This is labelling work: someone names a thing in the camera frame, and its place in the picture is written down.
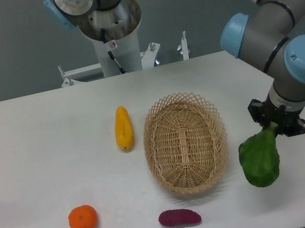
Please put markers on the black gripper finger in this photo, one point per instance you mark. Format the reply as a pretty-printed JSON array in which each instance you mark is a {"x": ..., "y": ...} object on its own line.
[
  {"x": 293, "y": 126},
  {"x": 257, "y": 111}
]

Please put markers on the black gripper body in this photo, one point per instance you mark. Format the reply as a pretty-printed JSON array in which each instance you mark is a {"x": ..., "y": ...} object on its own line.
[{"x": 279, "y": 109}]

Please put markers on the green leafy vegetable toy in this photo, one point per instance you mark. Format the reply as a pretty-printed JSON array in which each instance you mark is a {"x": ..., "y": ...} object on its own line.
[{"x": 259, "y": 157}]

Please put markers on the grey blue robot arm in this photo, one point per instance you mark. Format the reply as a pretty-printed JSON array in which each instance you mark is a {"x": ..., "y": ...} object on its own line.
[{"x": 260, "y": 40}]

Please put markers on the woven wicker basket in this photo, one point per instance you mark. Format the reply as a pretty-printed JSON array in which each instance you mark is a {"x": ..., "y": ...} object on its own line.
[{"x": 185, "y": 144}]

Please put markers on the purple sweet potato toy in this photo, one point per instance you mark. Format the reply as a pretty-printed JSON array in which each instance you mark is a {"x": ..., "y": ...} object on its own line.
[{"x": 179, "y": 218}]

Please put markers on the orange tangerine toy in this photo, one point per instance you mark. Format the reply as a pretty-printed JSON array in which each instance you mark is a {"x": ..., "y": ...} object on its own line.
[{"x": 84, "y": 216}]

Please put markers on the white clamp post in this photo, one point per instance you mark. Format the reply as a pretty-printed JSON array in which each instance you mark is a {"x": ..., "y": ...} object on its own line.
[{"x": 183, "y": 49}]

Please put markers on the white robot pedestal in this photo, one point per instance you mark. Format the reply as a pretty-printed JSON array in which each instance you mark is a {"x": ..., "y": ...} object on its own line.
[{"x": 113, "y": 34}]

